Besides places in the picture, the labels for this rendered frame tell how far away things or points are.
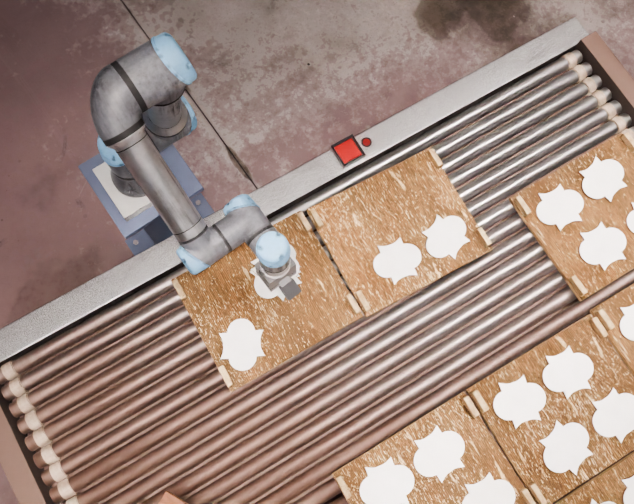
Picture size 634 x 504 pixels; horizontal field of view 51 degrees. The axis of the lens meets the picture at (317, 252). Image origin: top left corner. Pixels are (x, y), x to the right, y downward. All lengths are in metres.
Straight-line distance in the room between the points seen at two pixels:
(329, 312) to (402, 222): 0.33
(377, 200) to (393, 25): 1.53
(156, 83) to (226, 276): 0.64
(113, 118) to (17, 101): 1.91
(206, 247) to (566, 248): 1.03
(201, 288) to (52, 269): 1.24
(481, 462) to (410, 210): 0.70
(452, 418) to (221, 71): 1.96
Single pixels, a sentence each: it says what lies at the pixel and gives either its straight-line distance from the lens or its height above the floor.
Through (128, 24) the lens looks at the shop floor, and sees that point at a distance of 3.38.
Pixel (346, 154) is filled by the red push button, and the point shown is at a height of 0.93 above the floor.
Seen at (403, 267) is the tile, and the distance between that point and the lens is 1.87.
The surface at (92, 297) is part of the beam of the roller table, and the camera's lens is 1.95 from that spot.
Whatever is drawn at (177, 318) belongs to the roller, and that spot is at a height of 0.92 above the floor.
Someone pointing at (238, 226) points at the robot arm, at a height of 1.27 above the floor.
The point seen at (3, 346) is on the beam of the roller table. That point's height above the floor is 0.92.
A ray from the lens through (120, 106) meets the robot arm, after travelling 1.44.
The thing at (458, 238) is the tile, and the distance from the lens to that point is 1.92.
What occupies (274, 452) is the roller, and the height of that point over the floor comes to 0.92.
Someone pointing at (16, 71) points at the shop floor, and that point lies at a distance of 3.41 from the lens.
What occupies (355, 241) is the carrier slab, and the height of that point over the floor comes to 0.94.
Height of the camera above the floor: 2.74
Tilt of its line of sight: 75 degrees down
